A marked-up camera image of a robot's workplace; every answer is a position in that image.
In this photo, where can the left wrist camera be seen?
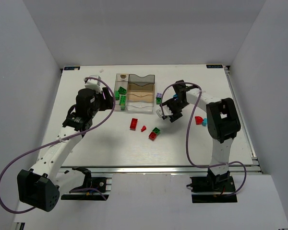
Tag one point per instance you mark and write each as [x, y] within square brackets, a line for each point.
[92, 83]

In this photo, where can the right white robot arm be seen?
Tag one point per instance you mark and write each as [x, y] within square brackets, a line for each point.
[223, 122]

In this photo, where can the green upside-down 2x2 lego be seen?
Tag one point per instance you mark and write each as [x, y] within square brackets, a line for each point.
[158, 100]

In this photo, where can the red 2x4 lego brick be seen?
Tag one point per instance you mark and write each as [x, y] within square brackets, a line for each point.
[133, 124]

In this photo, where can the red rounded lego brick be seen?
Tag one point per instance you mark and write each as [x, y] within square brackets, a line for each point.
[198, 120]

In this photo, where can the amber tinted container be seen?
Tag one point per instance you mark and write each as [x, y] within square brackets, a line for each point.
[141, 92]

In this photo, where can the green 2x4 lego brick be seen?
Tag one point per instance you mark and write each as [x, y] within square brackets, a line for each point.
[122, 100]

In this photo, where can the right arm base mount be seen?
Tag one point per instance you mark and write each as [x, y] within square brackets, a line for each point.
[203, 192]

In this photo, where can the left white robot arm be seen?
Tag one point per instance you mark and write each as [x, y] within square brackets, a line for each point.
[42, 185]

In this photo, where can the light blue small lego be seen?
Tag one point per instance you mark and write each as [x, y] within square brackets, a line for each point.
[204, 122]

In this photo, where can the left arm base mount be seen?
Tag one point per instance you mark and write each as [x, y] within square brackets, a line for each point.
[93, 187]

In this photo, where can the green curved lego brick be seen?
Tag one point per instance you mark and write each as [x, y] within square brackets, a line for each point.
[117, 95]

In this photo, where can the small red sloped lego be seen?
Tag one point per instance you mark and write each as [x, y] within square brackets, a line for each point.
[143, 128]

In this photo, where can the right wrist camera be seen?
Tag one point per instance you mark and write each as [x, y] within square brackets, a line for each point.
[163, 112]

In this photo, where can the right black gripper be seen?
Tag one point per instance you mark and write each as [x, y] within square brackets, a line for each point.
[174, 108]

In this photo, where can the tall clear narrow container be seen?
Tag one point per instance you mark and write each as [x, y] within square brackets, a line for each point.
[121, 80]

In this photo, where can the green lego brick carried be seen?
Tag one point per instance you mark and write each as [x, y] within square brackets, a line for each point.
[122, 90]

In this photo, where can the red 2x2 lego brick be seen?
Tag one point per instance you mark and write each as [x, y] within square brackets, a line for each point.
[152, 136]

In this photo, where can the grey smoked container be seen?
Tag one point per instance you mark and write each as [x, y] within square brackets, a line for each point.
[141, 80]

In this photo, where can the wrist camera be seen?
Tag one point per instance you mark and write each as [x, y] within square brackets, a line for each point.
[163, 112]
[92, 83]

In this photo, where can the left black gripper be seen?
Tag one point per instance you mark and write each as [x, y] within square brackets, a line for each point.
[108, 98]

